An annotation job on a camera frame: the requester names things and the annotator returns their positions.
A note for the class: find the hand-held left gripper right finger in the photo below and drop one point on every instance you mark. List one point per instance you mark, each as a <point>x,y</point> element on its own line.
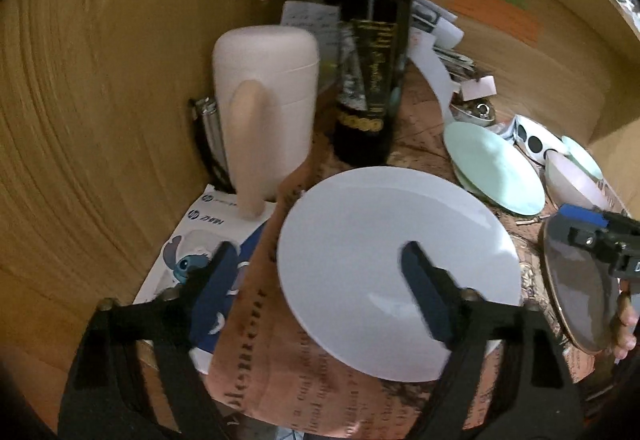
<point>425,290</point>

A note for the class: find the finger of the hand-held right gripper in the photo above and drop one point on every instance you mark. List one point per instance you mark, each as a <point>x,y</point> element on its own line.
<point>590,239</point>
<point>585,215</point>

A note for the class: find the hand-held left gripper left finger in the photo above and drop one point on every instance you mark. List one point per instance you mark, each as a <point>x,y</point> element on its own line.
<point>216,292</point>

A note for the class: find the grey plate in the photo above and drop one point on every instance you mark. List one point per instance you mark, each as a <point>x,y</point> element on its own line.
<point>575,295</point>

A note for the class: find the large white plate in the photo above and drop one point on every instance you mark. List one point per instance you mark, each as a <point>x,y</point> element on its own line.
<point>365,240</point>

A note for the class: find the person's right hand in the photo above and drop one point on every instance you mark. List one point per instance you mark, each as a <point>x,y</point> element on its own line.
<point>627,325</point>

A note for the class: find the pale pink bowl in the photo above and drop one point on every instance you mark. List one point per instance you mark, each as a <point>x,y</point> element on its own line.
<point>570,180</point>

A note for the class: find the cartoon photo paper pack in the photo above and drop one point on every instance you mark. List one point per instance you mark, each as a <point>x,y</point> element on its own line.
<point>200,220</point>

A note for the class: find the white black-dotted bowl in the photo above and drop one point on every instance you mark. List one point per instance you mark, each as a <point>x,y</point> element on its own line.
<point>535,140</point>

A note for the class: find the brown printed tablecloth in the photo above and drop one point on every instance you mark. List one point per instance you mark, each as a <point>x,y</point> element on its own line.
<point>280,370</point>

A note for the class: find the metal bowl of trinkets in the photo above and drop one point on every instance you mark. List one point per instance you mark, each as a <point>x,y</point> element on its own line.
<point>475,112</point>

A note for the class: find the black and silver device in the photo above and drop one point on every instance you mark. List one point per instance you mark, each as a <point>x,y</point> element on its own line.
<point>207,135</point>

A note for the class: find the small white box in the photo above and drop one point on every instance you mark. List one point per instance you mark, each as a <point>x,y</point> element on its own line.
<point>477,87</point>

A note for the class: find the pale pink kettle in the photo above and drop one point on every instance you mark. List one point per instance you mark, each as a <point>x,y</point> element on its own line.
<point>270,95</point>

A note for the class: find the long white paper sheet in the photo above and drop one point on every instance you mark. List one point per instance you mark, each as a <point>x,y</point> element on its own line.
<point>432,65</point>

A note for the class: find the orange sticky note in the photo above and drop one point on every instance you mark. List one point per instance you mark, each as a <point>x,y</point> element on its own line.
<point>495,12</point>

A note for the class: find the dark wine bottle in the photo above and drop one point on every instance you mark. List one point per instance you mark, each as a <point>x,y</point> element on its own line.
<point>372,60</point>

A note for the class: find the handwritten white note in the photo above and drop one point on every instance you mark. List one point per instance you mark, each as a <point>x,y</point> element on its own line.
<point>307,22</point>

